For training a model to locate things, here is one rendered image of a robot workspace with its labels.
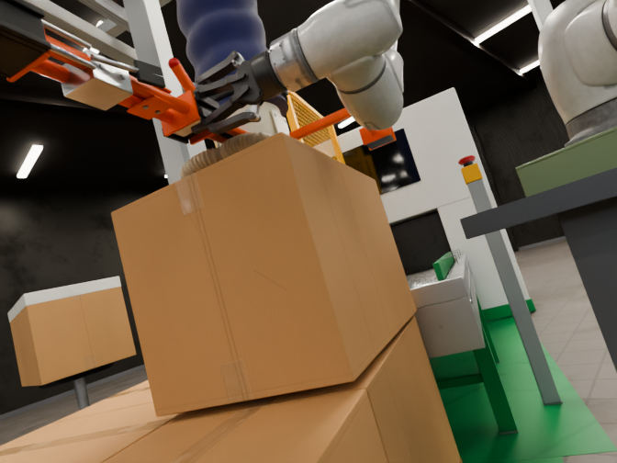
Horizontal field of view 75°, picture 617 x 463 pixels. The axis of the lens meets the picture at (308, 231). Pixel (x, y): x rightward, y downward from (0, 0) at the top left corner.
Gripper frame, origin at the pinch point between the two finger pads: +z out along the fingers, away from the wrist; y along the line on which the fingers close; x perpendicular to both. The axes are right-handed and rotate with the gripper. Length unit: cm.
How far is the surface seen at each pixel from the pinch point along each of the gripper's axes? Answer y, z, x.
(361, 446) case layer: 58, -20, -12
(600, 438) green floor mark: 108, -58, 88
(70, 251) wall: -158, 671, 504
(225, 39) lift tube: -23.5, -3.8, 17.6
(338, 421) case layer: 54, -20, -15
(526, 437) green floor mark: 108, -38, 94
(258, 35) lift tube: -25.7, -9.5, 25.1
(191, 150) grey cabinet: -58, 89, 131
